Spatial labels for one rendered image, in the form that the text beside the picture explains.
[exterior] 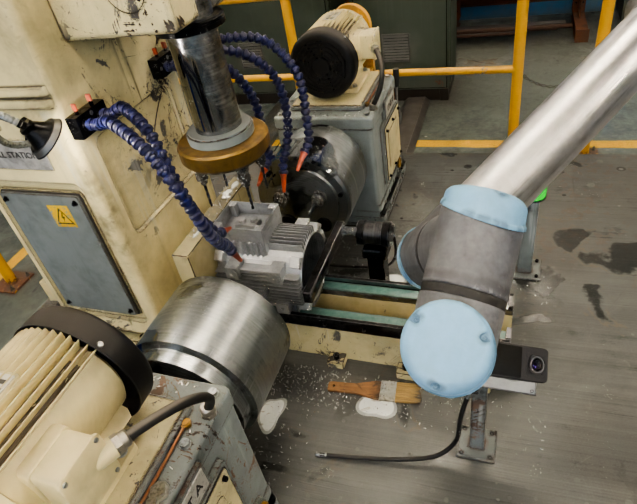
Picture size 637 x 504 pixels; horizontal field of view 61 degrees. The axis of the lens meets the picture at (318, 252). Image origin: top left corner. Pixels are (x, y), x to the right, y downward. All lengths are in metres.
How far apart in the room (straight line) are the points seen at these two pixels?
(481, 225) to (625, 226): 1.15
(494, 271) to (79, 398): 0.48
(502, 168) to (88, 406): 0.59
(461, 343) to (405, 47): 3.74
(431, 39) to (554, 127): 3.40
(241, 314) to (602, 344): 0.80
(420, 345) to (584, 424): 0.71
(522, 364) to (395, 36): 3.58
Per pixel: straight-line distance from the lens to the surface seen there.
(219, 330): 0.92
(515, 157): 0.76
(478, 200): 0.57
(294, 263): 1.11
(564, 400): 1.23
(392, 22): 4.16
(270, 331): 0.97
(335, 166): 1.32
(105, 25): 0.99
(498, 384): 0.92
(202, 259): 1.16
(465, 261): 0.55
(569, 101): 0.82
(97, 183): 1.08
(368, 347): 1.23
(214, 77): 1.00
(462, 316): 0.53
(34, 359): 0.70
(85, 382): 0.70
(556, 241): 1.60
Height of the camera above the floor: 1.78
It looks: 38 degrees down
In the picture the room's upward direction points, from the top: 11 degrees counter-clockwise
